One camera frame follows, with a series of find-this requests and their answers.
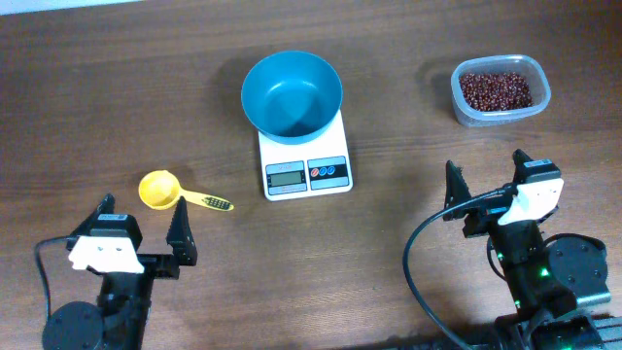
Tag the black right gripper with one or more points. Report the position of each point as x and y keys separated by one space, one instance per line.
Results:
x=484 y=223

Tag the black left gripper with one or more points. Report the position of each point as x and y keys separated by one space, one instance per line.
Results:
x=158 y=264

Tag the yellow measuring scoop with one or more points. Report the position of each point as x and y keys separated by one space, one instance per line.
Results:
x=161 y=190

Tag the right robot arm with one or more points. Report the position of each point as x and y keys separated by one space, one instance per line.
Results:
x=554 y=281

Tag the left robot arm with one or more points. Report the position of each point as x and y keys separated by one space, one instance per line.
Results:
x=116 y=321

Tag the white digital kitchen scale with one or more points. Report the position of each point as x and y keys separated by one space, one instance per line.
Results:
x=318 y=167

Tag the blue plastic bowl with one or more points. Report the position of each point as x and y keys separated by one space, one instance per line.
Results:
x=291 y=97

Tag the clear plastic container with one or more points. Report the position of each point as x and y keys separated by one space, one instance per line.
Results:
x=523 y=65

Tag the red adzuki beans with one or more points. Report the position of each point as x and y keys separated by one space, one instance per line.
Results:
x=496 y=92

